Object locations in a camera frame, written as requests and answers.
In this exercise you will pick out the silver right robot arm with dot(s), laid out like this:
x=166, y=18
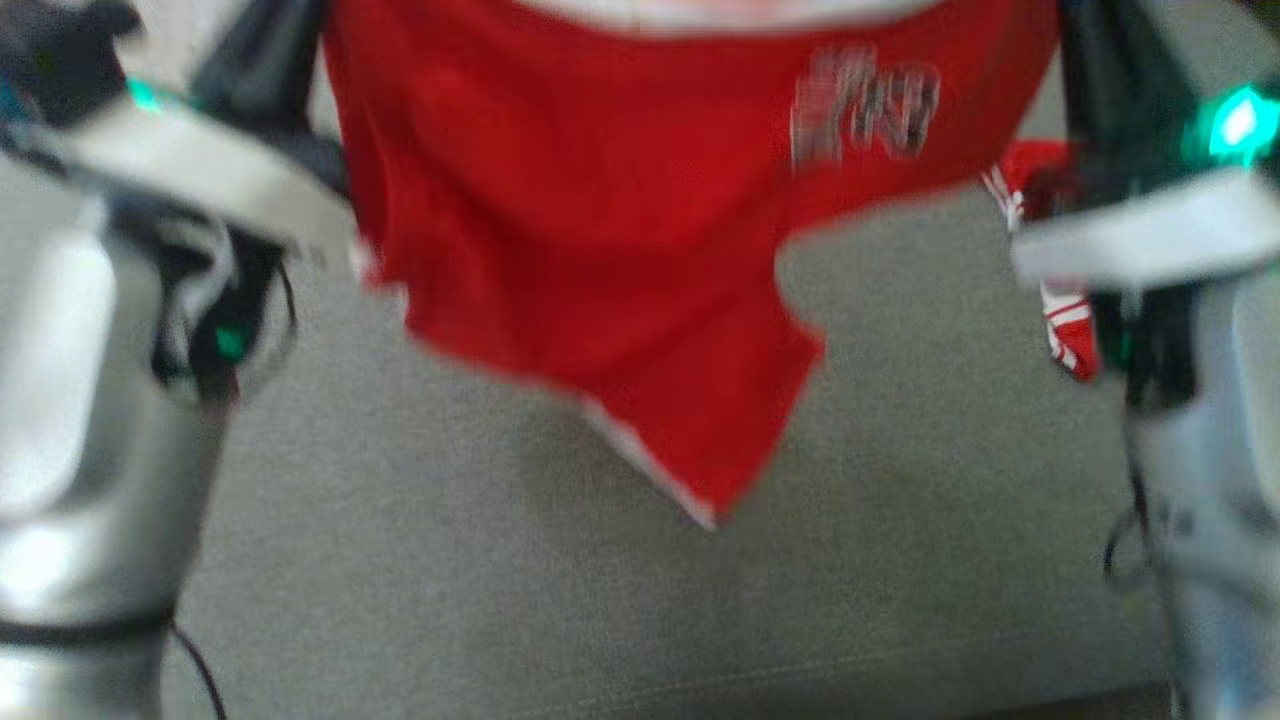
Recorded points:
x=1220, y=520

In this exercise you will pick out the red mesh shorts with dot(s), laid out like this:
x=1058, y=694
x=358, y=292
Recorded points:
x=600, y=250

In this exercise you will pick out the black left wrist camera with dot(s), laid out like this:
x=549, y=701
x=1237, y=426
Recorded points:
x=60, y=60

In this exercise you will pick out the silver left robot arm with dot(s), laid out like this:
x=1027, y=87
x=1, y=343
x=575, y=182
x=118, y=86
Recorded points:
x=80, y=450

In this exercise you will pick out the grey fabric sofa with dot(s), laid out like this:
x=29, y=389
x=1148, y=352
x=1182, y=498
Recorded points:
x=500, y=600

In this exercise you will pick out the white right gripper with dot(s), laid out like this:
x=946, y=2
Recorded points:
x=1150, y=235

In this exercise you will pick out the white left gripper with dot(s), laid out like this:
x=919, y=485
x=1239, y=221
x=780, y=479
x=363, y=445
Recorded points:
x=200, y=180

